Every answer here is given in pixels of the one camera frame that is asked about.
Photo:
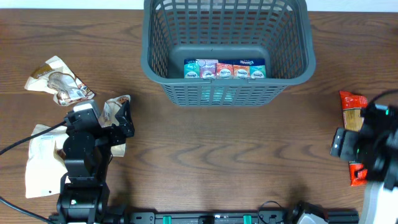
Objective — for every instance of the black mounting rail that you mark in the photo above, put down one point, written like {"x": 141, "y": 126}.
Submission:
{"x": 268, "y": 216}

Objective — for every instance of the orange spaghetti package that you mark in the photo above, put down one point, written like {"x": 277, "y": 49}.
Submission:
{"x": 351, "y": 107}

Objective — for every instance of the white resealable pouch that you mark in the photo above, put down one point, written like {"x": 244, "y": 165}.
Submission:
{"x": 45, "y": 166}

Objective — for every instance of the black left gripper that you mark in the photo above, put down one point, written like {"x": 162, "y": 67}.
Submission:
{"x": 125, "y": 125}

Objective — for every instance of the Kleenex tissue multipack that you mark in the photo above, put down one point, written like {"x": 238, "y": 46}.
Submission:
{"x": 209, "y": 69}

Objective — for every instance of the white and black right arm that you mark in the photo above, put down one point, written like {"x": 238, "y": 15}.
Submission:
{"x": 380, "y": 204}

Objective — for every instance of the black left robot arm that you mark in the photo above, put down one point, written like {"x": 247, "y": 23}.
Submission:
{"x": 84, "y": 192}

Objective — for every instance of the grey plastic laundry basket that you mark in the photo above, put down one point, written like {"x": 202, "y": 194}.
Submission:
{"x": 277, "y": 31}

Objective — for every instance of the beige snack pouch with window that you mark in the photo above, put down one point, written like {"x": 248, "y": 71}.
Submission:
{"x": 55, "y": 77}

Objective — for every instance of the beige snack pouch under gripper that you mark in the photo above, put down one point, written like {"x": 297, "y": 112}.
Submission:
{"x": 107, "y": 118}

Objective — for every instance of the teal wipes packet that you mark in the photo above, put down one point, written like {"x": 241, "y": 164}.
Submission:
{"x": 217, "y": 95}

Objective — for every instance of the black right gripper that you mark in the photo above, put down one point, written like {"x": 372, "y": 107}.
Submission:
{"x": 342, "y": 142}

